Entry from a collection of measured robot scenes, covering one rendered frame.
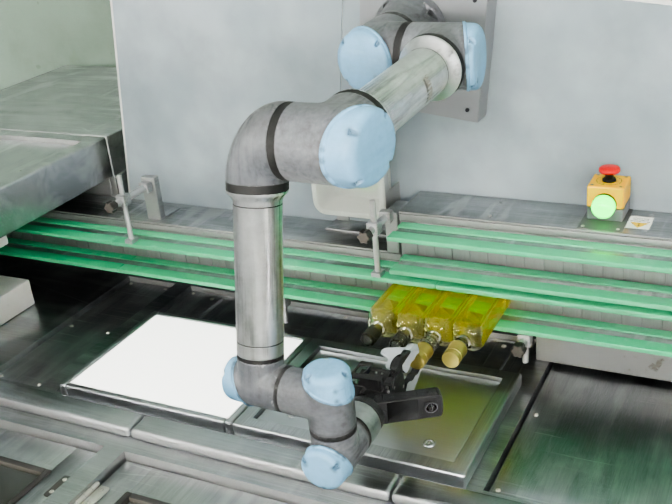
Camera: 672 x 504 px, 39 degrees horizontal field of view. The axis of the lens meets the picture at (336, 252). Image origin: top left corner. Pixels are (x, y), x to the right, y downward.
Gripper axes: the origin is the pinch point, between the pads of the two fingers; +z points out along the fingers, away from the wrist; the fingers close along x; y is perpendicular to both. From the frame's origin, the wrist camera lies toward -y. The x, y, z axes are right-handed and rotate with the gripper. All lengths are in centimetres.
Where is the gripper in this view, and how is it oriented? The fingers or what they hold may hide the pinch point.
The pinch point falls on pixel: (418, 359)
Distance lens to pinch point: 172.8
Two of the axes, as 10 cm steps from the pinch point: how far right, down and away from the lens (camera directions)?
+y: -8.9, -1.0, 4.4
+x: 1.0, 9.0, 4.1
